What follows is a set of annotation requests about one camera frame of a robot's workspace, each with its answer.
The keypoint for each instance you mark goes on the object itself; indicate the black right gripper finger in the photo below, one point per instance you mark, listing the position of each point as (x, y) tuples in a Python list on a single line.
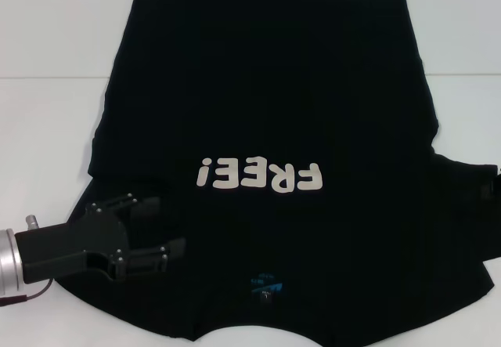
[(491, 190)]

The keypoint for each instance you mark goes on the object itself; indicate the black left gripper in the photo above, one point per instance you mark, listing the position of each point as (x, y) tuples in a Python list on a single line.
[(78, 241)]

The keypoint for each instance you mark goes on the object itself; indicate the black shirt with FREE print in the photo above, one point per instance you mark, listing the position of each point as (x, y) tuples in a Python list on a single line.
[(250, 88)]

